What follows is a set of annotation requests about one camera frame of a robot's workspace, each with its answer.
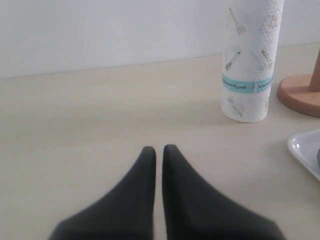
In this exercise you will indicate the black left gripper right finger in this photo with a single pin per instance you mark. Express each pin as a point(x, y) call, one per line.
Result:
point(194, 210)

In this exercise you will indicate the white rectangular plastic tray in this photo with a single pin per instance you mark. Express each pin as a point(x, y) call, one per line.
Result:
point(305, 147)

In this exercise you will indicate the wooden paper towel holder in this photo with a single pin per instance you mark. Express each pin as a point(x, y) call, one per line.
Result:
point(301, 92)

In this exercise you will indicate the printed white paper towel roll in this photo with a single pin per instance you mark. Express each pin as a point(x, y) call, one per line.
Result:
point(251, 30)

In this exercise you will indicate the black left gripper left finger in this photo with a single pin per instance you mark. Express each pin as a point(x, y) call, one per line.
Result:
point(124, 213)

